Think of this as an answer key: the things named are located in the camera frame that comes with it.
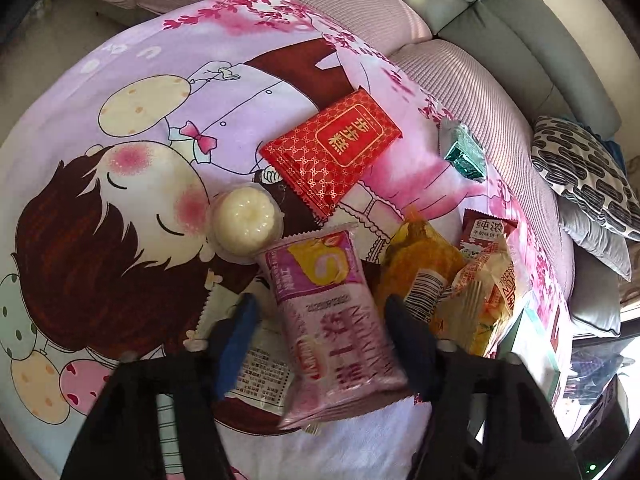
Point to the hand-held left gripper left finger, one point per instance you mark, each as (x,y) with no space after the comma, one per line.
(236,345)

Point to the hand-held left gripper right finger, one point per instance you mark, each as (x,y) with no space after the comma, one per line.
(406,347)

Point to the purple snack packet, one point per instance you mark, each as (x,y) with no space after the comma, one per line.
(330,320)

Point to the yellow snack packet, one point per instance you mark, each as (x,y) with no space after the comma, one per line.
(480,305)

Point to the orange clear cake packet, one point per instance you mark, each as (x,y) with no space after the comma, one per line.
(420,255)

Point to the green-rimmed cardboard box lid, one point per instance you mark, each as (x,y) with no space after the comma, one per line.
(530,350)

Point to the white labelled snack packet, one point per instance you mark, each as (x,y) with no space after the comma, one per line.
(265,375)

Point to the white jelly cup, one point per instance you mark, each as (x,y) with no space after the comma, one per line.
(245,215)

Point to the brown red snack packet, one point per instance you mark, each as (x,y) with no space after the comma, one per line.
(480,227)

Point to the small green foil packet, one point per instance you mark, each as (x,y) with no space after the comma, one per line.
(462,152)

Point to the red flat patterned packet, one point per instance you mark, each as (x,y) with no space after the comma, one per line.
(335,150)

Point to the grey pillow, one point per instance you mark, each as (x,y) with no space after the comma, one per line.
(590,235)

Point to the black white patterned pillow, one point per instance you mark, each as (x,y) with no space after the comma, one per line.
(575,165)

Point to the pink striped bed sheet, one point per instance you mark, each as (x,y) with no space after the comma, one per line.
(475,90)

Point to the blue cloth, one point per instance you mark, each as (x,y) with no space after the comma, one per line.
(612,150)

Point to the cartoon printed blanket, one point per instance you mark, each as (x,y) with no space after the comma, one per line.
(150,60)

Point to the grey sofa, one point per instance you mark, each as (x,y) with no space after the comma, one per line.
(500,25)

